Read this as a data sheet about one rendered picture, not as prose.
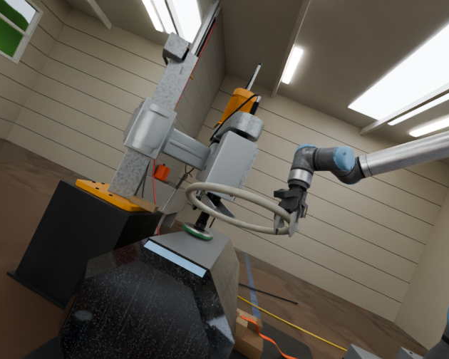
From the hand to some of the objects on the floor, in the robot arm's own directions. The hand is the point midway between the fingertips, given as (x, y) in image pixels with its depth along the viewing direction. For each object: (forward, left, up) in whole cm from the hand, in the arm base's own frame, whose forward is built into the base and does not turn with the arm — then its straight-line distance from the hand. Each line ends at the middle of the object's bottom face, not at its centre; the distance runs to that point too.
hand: (282, 231), depth 92 cm
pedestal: (+123, -93, -109) cm, 189 cm away
